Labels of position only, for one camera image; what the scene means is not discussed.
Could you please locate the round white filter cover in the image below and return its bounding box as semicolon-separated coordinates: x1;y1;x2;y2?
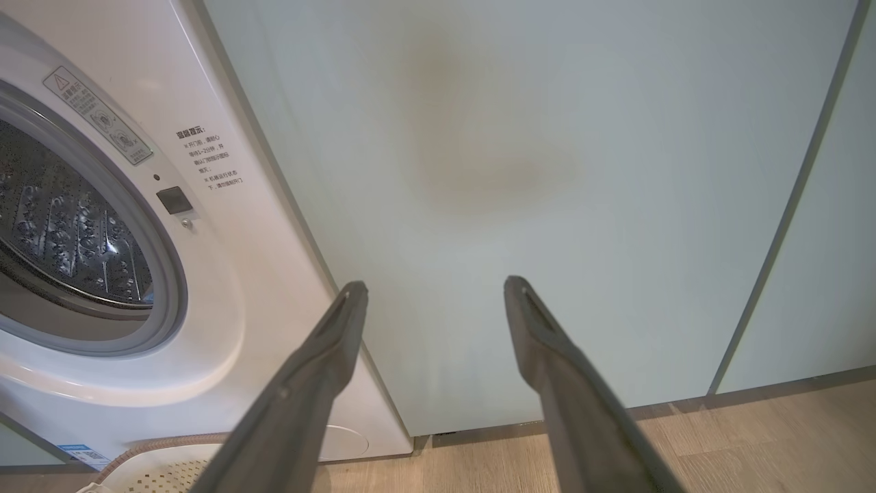
316;425;371;462

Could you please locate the stainless steel washing machine drum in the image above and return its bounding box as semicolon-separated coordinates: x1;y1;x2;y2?
0;120;155;343

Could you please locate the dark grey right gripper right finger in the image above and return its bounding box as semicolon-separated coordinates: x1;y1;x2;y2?
504;276;686;493

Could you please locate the black door latch socket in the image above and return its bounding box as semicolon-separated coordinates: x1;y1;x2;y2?
155;185;195;217

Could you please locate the blue energy label sticker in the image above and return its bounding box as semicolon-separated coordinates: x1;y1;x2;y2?
57;443;112;471

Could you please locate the mint green right cabinet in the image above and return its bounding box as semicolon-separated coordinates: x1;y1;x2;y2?
202;0;860;439

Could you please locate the grey warning sticker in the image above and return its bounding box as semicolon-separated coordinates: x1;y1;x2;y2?
42;66;154;167

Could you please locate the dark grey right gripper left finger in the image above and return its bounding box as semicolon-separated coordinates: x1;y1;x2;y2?
192;281;370;493

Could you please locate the white front-load washing machine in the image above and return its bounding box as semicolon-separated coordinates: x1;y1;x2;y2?
0;0;413;473

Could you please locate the cream perforated laundry basket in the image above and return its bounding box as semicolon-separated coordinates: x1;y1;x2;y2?
75;431;231;493

